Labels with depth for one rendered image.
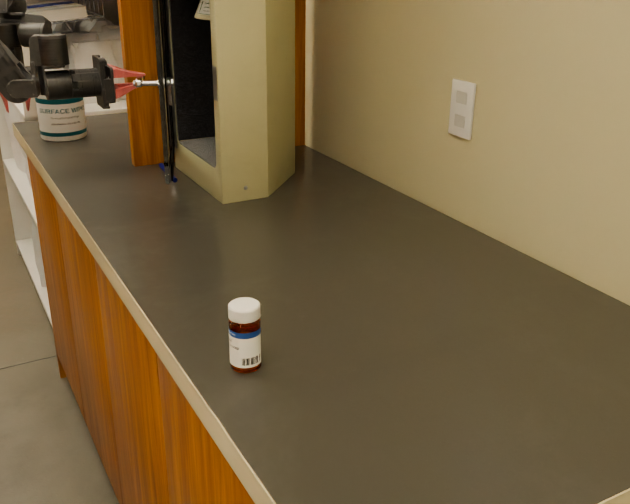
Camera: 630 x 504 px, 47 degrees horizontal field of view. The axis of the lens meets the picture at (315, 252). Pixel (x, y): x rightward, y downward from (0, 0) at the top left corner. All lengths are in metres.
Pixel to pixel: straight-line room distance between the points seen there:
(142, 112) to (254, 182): 0.41
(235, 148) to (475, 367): 0.78
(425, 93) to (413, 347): 0.74
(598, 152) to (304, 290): 0.54
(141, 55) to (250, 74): 0.39
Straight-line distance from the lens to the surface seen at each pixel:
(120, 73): 1.58
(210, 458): 1.09
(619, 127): 1.27
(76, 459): 2.43
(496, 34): 1.46
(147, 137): 1.90
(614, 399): 1.01
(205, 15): 1.63
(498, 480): 0.84
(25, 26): 1.85
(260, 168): 1.61
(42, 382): 2.83
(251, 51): 1.55
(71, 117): 2.19
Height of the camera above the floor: 1.47
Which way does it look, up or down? 23 degrees down
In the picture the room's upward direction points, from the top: 1 degrees clockwise
